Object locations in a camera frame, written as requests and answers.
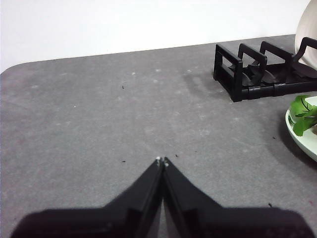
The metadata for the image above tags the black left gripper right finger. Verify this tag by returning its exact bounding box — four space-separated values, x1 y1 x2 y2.
162 156 312 238

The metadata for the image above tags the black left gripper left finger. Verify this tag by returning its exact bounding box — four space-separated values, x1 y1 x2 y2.
11 156 164 238

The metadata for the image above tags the green round plate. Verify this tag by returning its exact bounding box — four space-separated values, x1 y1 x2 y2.
284 95 317 163

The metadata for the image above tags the orange carrot with green leaves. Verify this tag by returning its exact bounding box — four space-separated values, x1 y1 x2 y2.
289 95 317 136

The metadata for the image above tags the black plate rack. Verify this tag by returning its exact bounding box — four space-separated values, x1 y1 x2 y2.
213 36 317 103

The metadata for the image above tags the beige round plate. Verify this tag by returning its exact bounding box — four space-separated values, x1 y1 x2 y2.
294 0 317 73

